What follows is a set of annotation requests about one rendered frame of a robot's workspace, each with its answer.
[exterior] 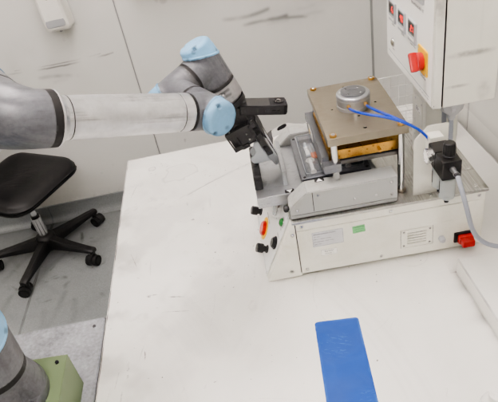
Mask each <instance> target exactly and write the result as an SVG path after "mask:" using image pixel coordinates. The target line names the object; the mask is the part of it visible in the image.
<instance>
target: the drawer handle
mask: <svg viewBox="0 0 498 402"><path fill-rule="evenodd" d="M252 148H253V146H252V147H249V154H250V159H251V157H252V155H251V153H250V150H251V149H252ZM251 169H252V175H253V180H254V184H255V190H256V191H257V190H262V189H263V181H262V176H261V172H260V167H259V163H258V164H254V163H253V162H252V161H251Z"/></svg>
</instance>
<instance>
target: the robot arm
mask: <svg viewBox="0 0 498 402"><path fill-rule="evenodd" d="M180 56H181V57H182V60H183V62H182V63H181V64H180V65H179V66H178V67H177V68H176V69H174V70H173V71H172V72H171V73H169V74H168V75H167V76H166V77H165V78H164V79H163V80H162V81H161V82H159V83H157V84H156V86H155V87H154V88H153V89H152V90H150V91H149V92H148V93H130V94H88V95H61V94H60V93H59V92H58V91H56V90H55V89H35V88H31V87H27V86H24V85H20V84H19V83H17V82H15V81H14V80H12V79H11V78H10V77H8V76H7V75H6V74H5V73H4V72H3V71H2V70H1V69H0V151H2V150H3V149H6V150H26V149H43V148H59V147H60V146H62V145H63V144H64V142H65V141H66V140H84V139H95V138H105V137H117V136H138V135H148V134H159V133H170V132H191V131H205V132H206V133H207V134H209V135H213V136H223V135H225V138H226V139H227V141H228V143H229V144H230V145H231V146H232V148H233V149H234V151H235V153H236V152H239V151H241V150H245V149H246V148H249V147H250V146H251V144H252V143H253V148H252V149H251V150H250V153H251V155H252V157H251V161H252V162H253V163H254V164H258V163H261V162H264V161H268V160H272V161H273V162H274V164H278V163H279V157H278V154H277V152H276V150H275V148H274V146H273V144H272V143H271V140H270V138H269V136H268V135H267V132H266V131H265V129H264V127H263V125H262V122H261V120H260V119H259V117H258V116H257V115H286V114H287V101H286V99H285V98H284V97H262V98H245V95H244V93H243V91H242V88H241V87H240V85H239V83H238V81H237V80H236V79H235V77H234V75H233V74H232V72H231V70H230V69H229V68H228V66H227V64H226V62H225V61H224V59H223V58H222V56H221V55H220V53H219V50H218V49H217V48H216V47H215V45H214V43H213V42H212V41H211V39H210V38H209V37H207V36H199V37H196V38H194V39H192V40H191V41H190V42H188V43H187V44H186V45H185V46H184V47H183V48H182V49H181V51H180ZM230 141H231V142H230ZM232 144H233V145H232ZM48 395H49V378H48V376H47V375H46V373H45V370H44V369H43V367H41V366H40V365H39V364H38V363H37V362H35V361H33V360H31V359H30V358H28V357H27V356H26V355H25V354H24V353H23V351H22V349H21V347H20V346H19V344H18V342H17V340H16V339H15V337H14V335H13V334H12V332H11V330H10V327H9V326H8V325H7V323H6V319H5V317H4V315H3V313H2V311H1V310H0V402H46V400H47V397H48Z"/></svg>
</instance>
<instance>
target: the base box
mask: <svg viewBox="0 0 498 402"><path fill-rule="evenodd" d="M485 196H486V191H482V192H478V193H473V194H469V195H466V197H467V200H468V206H469V210H470V213H471V216H472V222H473V225H474V227H475V229H476V232H477V233H478V235H479V236H480V237H481V231H482V223H483V216H484V202H485ZM477 242H478V241H477V240H476V239H475V238H474V236H473V235H472V233H471V231H470V229H469V226H468V222H467V219H466V215H465V212H464V206H463V203H462V199H461V197H460V196H456V197H454V198H453V199H451V200H449V202H448V203H444V200H443V199H438V200H433V201H428V202H424V203H415V204H411V205H406V206H402V207H394V208H389V209H384V210H380V211H371V212H366V213H361V214H357V215H349V216H344V217H339V218H335V219H327V220H322V221H317V222H312V223H304V224H299V225H294V226H291V219H290V221H289V223H288V225H287V228H286V230H285V233H284V236H283V239H282V241H281V243H280V245H279V248H278V251H277V253H276V255H275V259H274V261H273V263H272V265H271V269H270V271H269V274H268V275H267V277H268V281H274V280H279V279H284V278H293V277H298V276H302V275H303V274H304V273H309V272H313V271H318V270H326V269H331V268H336V267H340V266H349V265H353V264H358V263H363V262H372V261H377V260H382V259H386V258H395V257H399V256H404V255H409V254H417V253H422V252H427V251H431V250H440V249H444V248H449V247H455V246H462V247H463V248H466V247H471V246H475V243H477Z"/></svg>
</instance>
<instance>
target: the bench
mask: <svg viewBox="0 0 498 402"><path fill-rule="evenodd" d="M456 146H457V147H458V149H459V150H460V152H461V153H462V154H463V155H464V157H465V158H466V159H467V161H468V162H469V163H470V164H471V165H472V167H473V168H474V169H475V170H476V172H477V173H478V175H479V176H480V177H481V179H482V180H483V181H484V182H485V183H486V184H487V186H488V187H489V191H486V196H485V202H484V216H483V223H482V231H481V238H483V239H484V240H486V241H488V242H491V243H496V244H498V163H497V161H496V160H495V159H494V158H493V157H492V156H491V155H490V154H489V153H488V152H487V151H486V150H485V149H484V148H483V147H482V146H481V144H480V143H479V142H478V141H477V140H476V139H475V138H474V137H473V136H472V135H471V134H470V133H469V132H468V131H467V130H466V128H465V127H464V126H463V125H462V124H461V123H460V122H459V121H458V124H457V136H456ZM252 206H256V207H257V197H256V192H255V184H254V180H253V175H252V169H251V159H250V154H249V148H246V149H245V150H241V151H239V152H236V153H235V151H234V149H233V148H232V146H231V145H230V144H229V143H228V141H227V140H226V141H223V142H219V143H214V144H207V145H203V146H199V147H194V148H187V149H183V150H179V151H175V152H168V153H164V154H159V155H155V156H148V157H144V158H139V159H136V160H129V161H128V164H127V170H126V176H125V182H124V194H123V199H122V206H121V217H120V223H119V229H118V236H117V247H116V253H115V259H114V265H113V276H112V282H111V289H110V295H109V306H108V312H107V318H106V324H105V335H104V341H103V348H102V354H101V365H100V371H99V377H98V383H97V394H96V400H95V402H326V395H325V389H324V384H323V379H322V369H321V363H320V357H319V352H318V342H317V337H316V331H315V326H314V324H315V323H316V322H319V321H331V320H338V319H344V318H350V317H357V318H358V320H359V323H360V326H361V330H362V336H363V340H364V343H365V347H366V353H367V357H368V360H369V363H370V369H371V373H372V377H373V382H374V386H375V390H376V393H377V399H378V402H480V398H481V397H482V396H483V395H484V394H485V393H486V392H487V391H489V389H490V388H492V387H498V338H497V337H496V335H495V334H494V332H493V331H492V329H491V327H490V325H489V324H488V323H487V321H486V319H485V318H484V316H483V314H482V313H481V311H480V310H479V308H478V306H477V305H476V303H475V302H474V300H473V299H472V297H471V295H470V294H469V292H468V291H467V289H466V288H465V286H464V284H463V282H462V281H461V279H460V278H459V276H458V275H457V259H458V258H466V257H470V256H474V255H478V254H486V253H490V252H494V251H498V249H496V248H491V247H489V246H485V245H483V244H481V243H480V242H477V243H475V246H471V247H466V248H463V247H462V246H455V247H449V248H444V249H440V250H431V251H427V252H422V253H417V254H409V255H404V256H399V257H395V258H386V259H382V260H377V261H372V262H363V263H358V264H353V265H349V266H340V267H336V268H331V269H326V270H318V271H313V272H309V273H304V274H303V275H302V276H298V277H293V278H284V279H279V280H274V281H268V277H267V274H266V268H265V262H264V257H263V253H258V252H256V251H255V247H256V244H257V243H262V241H261V236H260V233H259V221H258V215H252V214H251V207H252Z"/></svg>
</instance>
